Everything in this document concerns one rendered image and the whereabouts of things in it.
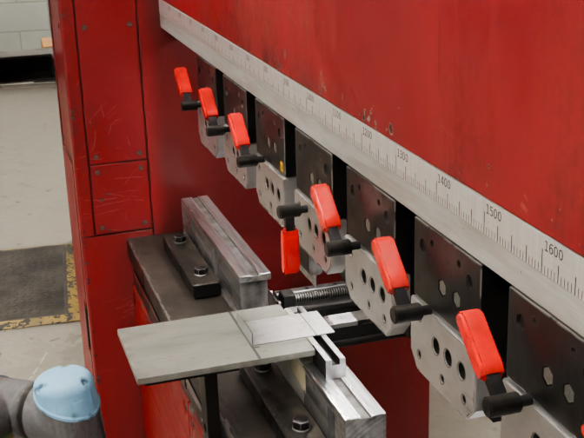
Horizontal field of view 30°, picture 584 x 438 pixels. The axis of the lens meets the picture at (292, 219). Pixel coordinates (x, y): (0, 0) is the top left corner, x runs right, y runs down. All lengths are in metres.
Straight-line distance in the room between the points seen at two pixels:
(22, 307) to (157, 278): 2.23
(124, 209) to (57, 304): 1.98
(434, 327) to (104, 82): 1.42
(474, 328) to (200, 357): 0.72
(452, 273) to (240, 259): 1.04
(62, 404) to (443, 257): 0.53
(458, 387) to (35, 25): 7.67
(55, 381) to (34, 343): 2.76
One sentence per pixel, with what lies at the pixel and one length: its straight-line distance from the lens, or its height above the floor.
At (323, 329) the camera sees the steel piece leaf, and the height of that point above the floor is 1.00.
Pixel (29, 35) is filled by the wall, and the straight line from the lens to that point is 8.60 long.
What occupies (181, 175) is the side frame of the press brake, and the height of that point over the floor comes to 1.01.
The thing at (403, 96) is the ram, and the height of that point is 1.46.
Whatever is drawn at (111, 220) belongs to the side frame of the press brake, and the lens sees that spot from 2.46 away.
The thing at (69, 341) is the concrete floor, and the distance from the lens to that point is 4.12.
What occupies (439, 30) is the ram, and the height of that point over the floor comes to 1.53.
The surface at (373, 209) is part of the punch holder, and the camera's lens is 1.22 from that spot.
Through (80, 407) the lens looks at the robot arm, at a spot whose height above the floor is 1.06.
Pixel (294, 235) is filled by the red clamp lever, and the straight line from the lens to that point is 1.45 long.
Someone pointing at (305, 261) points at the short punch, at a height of 1.12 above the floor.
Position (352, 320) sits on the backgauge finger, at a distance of 1.69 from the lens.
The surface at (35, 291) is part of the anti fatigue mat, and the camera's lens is 4.57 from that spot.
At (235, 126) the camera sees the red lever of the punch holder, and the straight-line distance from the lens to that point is 1.65.
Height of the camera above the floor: 1.70
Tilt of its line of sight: 19 degrees down
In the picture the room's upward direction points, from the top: 2 degrees counter-clockwise
